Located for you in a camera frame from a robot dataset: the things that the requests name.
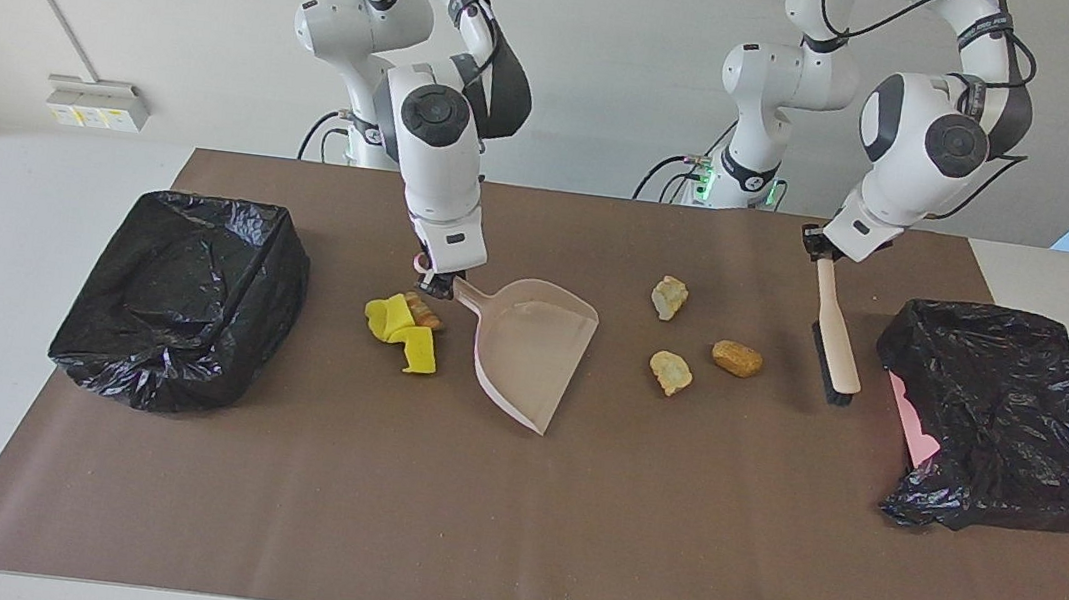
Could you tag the notched yellow sponge piece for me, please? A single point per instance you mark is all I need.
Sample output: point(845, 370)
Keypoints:
point(422, 356)

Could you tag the black bag over pink bin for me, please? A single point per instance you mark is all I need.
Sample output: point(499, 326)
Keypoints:
point(1013, 425)

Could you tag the orange striped trash lump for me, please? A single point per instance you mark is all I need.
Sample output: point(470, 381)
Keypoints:
point(422, 312)

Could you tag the beige plastic dustpan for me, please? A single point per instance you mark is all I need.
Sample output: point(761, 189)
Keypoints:
point(534, 350)

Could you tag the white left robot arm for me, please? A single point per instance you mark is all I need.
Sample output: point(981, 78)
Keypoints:
point(916, 132)

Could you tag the white wall socket box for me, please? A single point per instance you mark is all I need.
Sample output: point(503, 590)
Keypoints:
point(99, 102)

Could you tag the pale trash lump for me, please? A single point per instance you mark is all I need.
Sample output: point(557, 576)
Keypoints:
point(670, 373)
point(669, 297)

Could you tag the black bag lined bin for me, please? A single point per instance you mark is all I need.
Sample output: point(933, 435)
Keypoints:
point(182, 300)

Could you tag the brown peanut shaped trash lump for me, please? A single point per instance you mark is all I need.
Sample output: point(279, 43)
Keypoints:
point(736, 358)

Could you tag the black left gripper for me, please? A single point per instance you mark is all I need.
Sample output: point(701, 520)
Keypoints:
point(818, 242)

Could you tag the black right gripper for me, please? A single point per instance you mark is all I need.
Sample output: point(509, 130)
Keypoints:
point(436, 283)

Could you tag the brown paper table mat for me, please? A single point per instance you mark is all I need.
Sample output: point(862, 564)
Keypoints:
point(507, 539)

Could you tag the pink plastic bin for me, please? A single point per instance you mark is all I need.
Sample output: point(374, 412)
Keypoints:
point(912, 429)

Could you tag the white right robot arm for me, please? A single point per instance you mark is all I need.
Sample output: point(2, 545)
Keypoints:
point(430, 157)

